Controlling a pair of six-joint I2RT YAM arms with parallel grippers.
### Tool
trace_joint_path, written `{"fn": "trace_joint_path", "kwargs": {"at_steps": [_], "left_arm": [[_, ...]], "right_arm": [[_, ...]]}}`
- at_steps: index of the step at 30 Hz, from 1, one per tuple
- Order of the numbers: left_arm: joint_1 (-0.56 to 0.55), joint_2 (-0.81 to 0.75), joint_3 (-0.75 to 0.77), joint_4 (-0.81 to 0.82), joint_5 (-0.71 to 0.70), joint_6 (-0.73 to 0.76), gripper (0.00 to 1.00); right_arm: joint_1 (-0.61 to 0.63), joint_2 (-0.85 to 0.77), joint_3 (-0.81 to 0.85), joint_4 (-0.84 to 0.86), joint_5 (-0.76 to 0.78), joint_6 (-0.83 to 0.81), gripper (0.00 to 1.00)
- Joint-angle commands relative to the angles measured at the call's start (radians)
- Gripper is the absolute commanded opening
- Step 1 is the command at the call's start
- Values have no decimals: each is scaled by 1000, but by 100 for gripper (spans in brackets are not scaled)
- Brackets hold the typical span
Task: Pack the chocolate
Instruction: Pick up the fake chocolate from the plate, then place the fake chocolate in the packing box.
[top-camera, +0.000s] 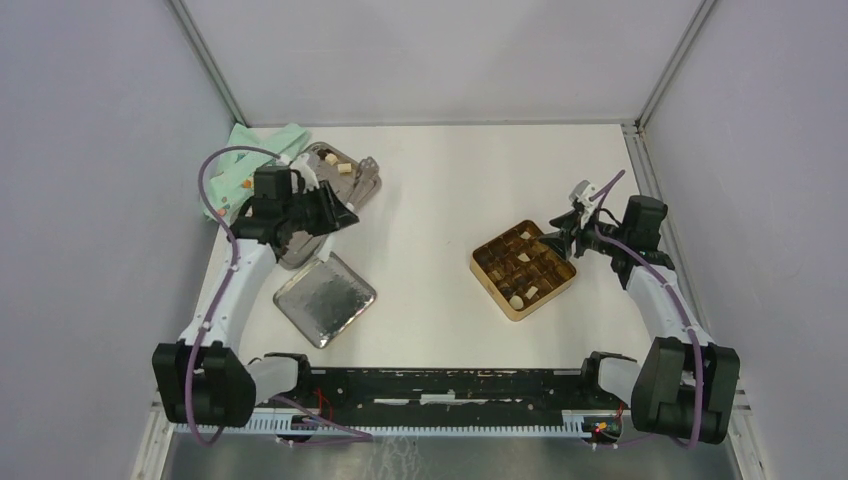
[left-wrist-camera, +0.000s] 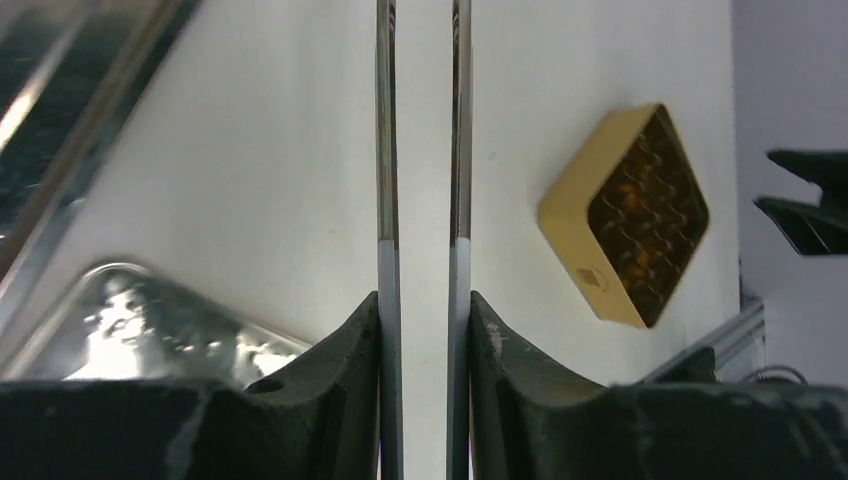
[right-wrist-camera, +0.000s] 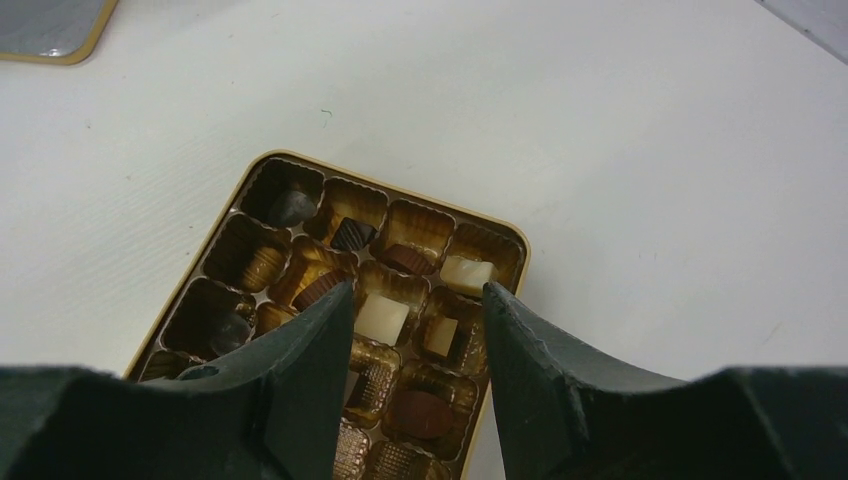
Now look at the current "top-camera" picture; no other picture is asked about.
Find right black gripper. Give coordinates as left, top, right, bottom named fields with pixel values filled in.
left=537, top=207, right=629, bottom=262

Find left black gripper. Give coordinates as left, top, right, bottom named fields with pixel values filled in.
left=282, top=179, right=359, bottom=237

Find gold chocolate box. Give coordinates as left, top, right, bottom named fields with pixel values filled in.
left=470, top=220, right=578, bottom=322

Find steel serving tongs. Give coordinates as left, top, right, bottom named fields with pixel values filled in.
left=316, top=157, right=379, bottom=261

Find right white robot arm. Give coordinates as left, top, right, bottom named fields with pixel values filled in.
left=540, top=194, right=741, bottom=447

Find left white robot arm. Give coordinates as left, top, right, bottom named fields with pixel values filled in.
left=152, top=166, right=359, bottom=428

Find steel chocolate tray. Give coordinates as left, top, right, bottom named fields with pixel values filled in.
left=278, top=142, right=382, bottom=270

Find silver box lid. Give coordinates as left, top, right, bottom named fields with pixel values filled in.
left=273, top=253, right=377, bottom=349

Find green patterned cloth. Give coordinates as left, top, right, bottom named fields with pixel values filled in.
left=205, top=123, right=311, bottom=224

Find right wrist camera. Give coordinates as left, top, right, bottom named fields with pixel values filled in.
left=569, top=180, right=600, bottom=227

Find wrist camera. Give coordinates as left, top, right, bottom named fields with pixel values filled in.
left=569, top=180, right=600, bottom=227
left=289, top=152, right=320, bottom=188

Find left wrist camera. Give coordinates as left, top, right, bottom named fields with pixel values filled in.
left=289, top=152, right=320, bottom=188

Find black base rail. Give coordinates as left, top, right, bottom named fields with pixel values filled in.
left=285, top=367, right=620, bottom=427

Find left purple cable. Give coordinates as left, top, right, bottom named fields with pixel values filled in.
left=183, top=145, right=376, bottom=448

